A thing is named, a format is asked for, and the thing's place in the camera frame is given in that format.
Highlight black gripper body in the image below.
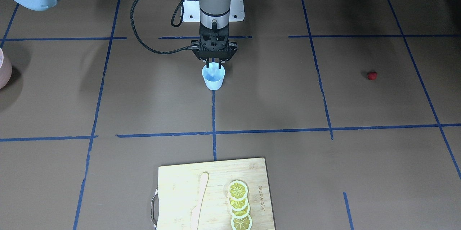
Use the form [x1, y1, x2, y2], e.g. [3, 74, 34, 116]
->
[190, 24, 238, 61]

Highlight light blue plastic cup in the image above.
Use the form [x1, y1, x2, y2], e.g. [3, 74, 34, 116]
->
[201, 62, 225, 91]

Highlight pink bowl of ice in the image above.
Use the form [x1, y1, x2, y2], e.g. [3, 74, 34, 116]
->
[0, 48, 13, 89]

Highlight wooden cutting board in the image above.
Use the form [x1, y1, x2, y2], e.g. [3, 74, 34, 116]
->
[151, 158, 276, 230]

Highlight lemon slice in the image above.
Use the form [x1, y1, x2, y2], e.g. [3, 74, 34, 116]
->
[228, 197, 249, 211]
[229, 204, 251, 219]
[230, 215, 252, 230]
[227, 180, 249, 202]

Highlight red strawberry on table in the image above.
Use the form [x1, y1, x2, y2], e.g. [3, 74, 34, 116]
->
[367, 71, 378, 81]

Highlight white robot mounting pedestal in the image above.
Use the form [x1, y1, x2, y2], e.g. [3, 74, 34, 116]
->
[183, 0, 245, 22]

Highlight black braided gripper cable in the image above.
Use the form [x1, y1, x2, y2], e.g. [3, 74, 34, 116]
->
[130, 0, 199, 55]

